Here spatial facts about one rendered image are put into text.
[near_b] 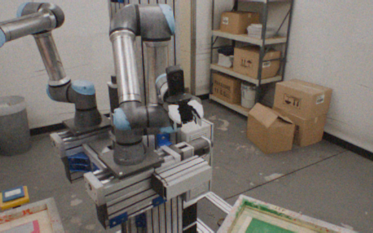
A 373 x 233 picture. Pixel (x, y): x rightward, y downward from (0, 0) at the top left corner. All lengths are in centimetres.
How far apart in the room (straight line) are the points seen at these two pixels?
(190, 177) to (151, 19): 70
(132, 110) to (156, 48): 31
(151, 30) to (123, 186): 66
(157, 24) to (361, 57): 329
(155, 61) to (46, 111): 369
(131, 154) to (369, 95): 334
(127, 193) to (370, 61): 335
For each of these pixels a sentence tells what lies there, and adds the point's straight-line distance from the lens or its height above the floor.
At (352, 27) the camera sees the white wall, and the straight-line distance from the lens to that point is 425.
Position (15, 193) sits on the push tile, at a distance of 188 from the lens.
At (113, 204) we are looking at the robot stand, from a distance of 142.
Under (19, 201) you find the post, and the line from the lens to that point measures 185.
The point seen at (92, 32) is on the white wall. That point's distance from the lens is 469.
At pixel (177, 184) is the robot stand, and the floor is 116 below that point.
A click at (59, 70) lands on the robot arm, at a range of 177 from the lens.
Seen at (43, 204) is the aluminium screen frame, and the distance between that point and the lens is 171.
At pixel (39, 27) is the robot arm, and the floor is 180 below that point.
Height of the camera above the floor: 197
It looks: 23 degrees down
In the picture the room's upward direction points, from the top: straight up
